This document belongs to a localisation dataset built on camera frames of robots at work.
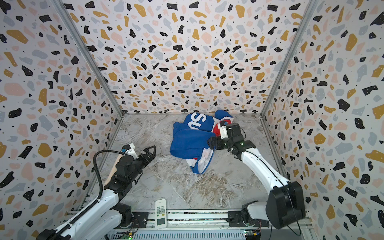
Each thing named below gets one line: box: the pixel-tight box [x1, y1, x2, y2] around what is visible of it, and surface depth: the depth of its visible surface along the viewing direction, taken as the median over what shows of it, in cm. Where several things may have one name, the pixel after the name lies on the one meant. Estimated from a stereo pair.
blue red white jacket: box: [169, 109, 233, 174], surface depth 99 cm
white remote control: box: [155, 198, 167, 230], surface depth 76 cm
